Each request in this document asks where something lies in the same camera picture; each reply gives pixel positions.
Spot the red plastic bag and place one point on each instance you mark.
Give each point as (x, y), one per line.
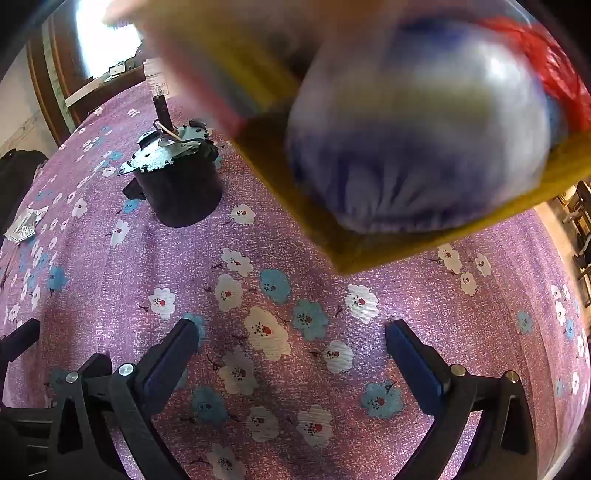
(554, 69)

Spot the yellow taped cardboard box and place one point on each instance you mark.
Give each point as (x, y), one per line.
(351, 249)

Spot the wooden sideboard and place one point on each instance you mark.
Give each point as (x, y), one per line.
(101, 99)

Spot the wood framed glass partition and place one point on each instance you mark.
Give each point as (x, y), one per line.
(51, 69)

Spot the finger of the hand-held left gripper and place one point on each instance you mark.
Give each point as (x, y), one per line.
(18, 341)

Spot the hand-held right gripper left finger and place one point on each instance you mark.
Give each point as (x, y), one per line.
(168, 364)

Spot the silver foil packet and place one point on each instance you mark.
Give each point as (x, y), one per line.
(21, 228)

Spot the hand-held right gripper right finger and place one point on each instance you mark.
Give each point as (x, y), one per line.
(415, 364)

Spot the wooden chair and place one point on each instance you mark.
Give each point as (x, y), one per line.
(579, 217)

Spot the black bag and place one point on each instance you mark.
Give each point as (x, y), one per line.
(18, 184)

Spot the black cylindrical motor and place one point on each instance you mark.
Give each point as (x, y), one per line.
(175, 194)

